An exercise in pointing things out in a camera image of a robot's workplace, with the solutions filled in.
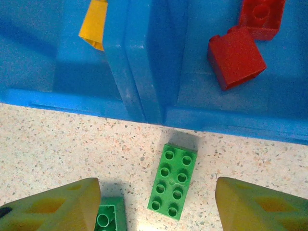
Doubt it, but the red lego brick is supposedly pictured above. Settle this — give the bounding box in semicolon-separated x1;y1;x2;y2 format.
238;0;287;41
207;26;267;91

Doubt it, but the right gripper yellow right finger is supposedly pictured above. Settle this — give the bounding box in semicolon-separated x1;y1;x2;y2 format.
214;177;308;231

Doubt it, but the yellow lego brick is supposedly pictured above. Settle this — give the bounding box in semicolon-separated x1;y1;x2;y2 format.
78;0;108;51

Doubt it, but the blue plastic bin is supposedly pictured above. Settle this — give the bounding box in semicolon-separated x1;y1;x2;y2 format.
127;0;308;146
0;0;148;124

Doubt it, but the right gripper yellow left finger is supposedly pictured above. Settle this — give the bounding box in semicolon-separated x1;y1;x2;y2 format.
0;177;102;231

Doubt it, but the green lego brick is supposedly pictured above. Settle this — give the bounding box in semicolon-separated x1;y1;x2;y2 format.
147;143;198;221
94;197;128;231

